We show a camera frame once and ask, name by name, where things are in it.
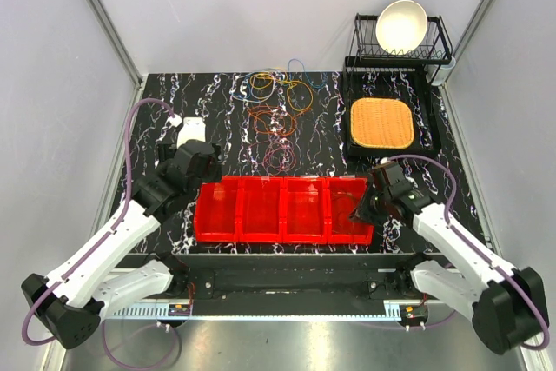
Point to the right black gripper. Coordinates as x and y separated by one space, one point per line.
361 211

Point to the black tray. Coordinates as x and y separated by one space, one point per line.
408 85

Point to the orange woven mat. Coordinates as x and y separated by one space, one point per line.
381 123

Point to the black dish rack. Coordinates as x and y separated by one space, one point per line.
435 50

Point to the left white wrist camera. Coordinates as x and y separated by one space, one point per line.
189 128

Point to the red bin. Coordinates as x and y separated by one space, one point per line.
305 210
261 205
344 194
214 220

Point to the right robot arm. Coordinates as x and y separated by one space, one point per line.
505 305

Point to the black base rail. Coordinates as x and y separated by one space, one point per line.
356 276

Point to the white bowl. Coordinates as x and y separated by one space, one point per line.
401 27

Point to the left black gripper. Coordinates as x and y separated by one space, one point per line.
214 174

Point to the white cup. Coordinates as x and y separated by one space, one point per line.
439 74

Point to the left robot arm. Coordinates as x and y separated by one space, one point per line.
72 300

